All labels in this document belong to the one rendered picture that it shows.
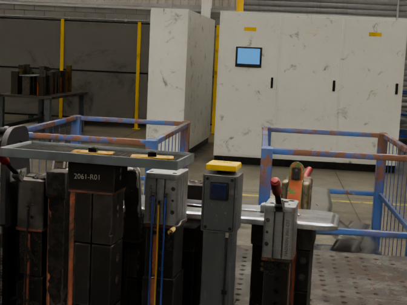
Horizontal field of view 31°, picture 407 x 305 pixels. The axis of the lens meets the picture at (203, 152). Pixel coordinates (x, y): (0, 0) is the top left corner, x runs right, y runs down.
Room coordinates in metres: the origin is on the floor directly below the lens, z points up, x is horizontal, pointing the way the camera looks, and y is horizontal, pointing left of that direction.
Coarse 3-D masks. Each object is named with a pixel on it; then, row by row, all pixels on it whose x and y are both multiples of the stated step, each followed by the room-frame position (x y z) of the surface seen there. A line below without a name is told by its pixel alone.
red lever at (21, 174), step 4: (0, 156) 1.51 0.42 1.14; (0, 160) 1.52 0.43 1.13; (4, 160) 1.53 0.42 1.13; (8, 160) 1.54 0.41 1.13; (4, 164) 1.54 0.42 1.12; (8, 164) 1.55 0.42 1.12; (8, 168) 1.57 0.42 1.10; (12, 168) 1.57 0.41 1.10; (12, 172) 1.59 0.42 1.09; (16, 172) 1.59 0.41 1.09; (20, 172) 1.60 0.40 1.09; (12, 176) 1.59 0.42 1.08; (16, 176) 1.59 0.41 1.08; (20, 176) 1.60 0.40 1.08; (16, 180) 1.61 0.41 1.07; (20, 180) 1.61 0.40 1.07
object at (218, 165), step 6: (210, 162) 1.42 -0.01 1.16; (216, 162) 1.42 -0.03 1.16; (222, 162) 1.42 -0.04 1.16; (228, 162) 1.43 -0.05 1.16; (234, 162) 1.43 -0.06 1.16; (240, 162) 1.44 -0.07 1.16; (210, 168) 1.40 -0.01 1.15; (216, 168) 1.39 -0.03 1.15; (222, 168) 1.39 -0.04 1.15; (228, 168) 1.39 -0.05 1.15; (234, 168) 1.39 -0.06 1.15
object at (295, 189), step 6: (294, 162) 1.86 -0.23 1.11; (294, 168) 1.85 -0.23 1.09; (300, 168) 1.85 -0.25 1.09; (294, 174) 1.85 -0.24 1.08; (300, 174) 1.85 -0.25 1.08; (294, 180) 1.85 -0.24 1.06; (300, 180) 1.85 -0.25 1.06; (288, 186) 1.85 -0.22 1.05; (294, 186) 1.85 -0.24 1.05; (300, 186) 1.85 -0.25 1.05; (288, 192) 1.85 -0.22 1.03; (294, 192) 1.85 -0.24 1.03; (300, 192) 1.84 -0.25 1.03; (288, 198) 1.85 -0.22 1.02; (294, 198) 1.84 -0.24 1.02; (300, 198) 1.84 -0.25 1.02; (300, 204) 1.84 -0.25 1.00
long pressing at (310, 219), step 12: (144, 204) 1.77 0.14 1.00; (192, 204) 1.80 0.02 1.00; (192, 216) 1.68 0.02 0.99; (252, 216) 1.68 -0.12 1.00; (300, 216) 1.71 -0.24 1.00; (312, 216) 1.72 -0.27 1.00; (324, 216) 1.72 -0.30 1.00; (336, 216) 1.74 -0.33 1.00; (300, 228) 1.63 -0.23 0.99; (312, 228) 1.62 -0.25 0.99; (324, 228) 1.62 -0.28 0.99; (336, 228) 1.63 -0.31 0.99
